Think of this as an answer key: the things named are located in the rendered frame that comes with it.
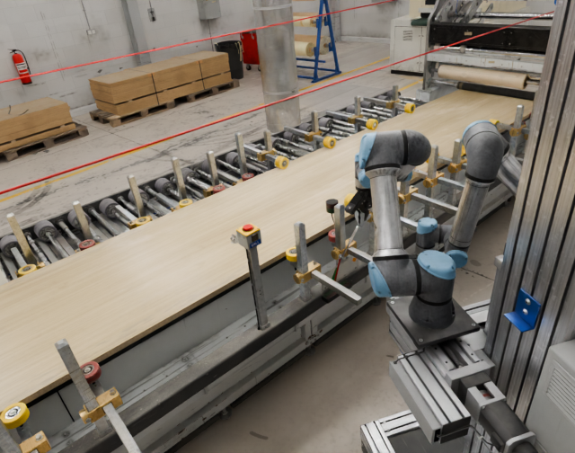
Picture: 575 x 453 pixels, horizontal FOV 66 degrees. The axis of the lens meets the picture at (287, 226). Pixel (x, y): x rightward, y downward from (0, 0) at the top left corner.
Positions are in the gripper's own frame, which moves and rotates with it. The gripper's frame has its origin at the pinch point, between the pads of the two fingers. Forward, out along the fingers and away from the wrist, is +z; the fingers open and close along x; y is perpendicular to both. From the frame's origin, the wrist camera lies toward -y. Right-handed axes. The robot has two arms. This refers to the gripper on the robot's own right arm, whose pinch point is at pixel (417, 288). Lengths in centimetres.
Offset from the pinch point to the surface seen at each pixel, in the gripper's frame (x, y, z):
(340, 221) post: -5.1, -40.1, -20.5
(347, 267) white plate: -2.2, -39.4, 7.7
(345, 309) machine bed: 20, -63, 66
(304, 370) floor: -23, -57, 83
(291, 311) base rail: -40, -40, 13
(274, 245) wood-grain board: -28, -64, -7
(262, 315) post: -56, -40, 4
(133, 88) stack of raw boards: 140, -639, 34
